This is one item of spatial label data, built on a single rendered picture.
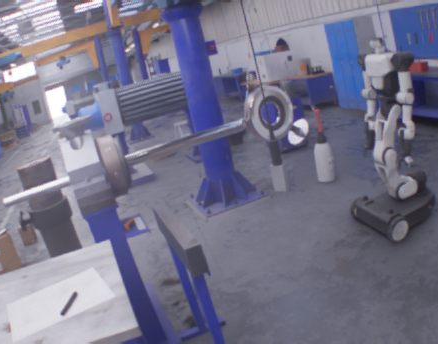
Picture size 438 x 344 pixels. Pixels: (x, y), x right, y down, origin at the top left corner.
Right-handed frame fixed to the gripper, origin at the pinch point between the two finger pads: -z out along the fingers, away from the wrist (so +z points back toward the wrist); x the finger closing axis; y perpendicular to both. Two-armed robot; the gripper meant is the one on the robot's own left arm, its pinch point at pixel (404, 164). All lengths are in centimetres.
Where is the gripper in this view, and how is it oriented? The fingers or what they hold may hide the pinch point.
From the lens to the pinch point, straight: 286.6
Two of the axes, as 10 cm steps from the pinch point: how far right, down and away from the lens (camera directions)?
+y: 2.7, 2.1, -9.4
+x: -9.6, 0.9, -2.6
